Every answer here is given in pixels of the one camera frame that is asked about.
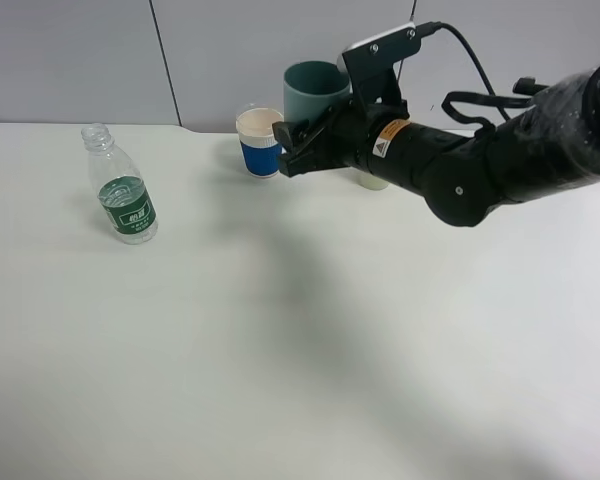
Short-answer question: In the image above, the teal plastic cup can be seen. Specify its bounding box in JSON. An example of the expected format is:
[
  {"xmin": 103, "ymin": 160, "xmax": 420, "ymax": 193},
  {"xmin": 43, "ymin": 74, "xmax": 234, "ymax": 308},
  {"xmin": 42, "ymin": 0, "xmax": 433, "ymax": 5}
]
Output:
[{"xmin": 283, "ymin": 61, "xmax": 350, "ymax": 123}]

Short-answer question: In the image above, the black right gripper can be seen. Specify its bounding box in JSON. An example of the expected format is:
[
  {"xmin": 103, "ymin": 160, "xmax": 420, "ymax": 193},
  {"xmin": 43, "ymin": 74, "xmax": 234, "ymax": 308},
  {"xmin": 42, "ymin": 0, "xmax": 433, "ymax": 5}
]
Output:
[{"xmin": 272, "ymin": 100, "xmax": 409, "ymax": 178}]

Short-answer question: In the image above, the blue sleeved paper cup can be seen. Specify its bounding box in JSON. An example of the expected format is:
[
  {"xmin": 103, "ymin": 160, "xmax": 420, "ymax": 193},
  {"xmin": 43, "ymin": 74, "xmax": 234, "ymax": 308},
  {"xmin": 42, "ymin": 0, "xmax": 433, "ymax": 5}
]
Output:
[{"xmin": 235, "ymin": 104, "xmax": 283, "ymax": 178}]

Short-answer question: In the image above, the pale green plastic cup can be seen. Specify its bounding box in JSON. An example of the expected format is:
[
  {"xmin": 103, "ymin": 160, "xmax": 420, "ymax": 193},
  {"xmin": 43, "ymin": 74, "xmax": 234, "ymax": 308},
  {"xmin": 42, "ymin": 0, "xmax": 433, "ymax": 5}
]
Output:
[{"xmin": 357, "ymin": 171, "xmax": 389, "ymax": 191}]

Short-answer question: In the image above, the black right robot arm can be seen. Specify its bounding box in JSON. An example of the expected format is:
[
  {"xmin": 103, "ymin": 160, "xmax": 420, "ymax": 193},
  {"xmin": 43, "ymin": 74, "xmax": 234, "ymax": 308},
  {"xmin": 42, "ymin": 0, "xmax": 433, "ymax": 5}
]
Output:
[{"xmin": 273, "ymin": 66, "xmax": 600, "ymax": 227}]

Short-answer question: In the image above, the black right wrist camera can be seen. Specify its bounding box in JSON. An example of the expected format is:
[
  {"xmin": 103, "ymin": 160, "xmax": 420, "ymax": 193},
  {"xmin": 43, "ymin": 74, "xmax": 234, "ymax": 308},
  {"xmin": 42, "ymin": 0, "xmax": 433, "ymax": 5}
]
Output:
[{"xmin": 336, "ymin": 22, "xmax": 421, "ymax": 110}]

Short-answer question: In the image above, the clear bottle green label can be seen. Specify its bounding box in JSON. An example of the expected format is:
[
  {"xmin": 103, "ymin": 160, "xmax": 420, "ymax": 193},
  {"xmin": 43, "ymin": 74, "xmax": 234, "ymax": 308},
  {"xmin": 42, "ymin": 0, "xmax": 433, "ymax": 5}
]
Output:
[{"xmin": 81, "ymin": 123, "xmax": 158, "ymax": 245}]

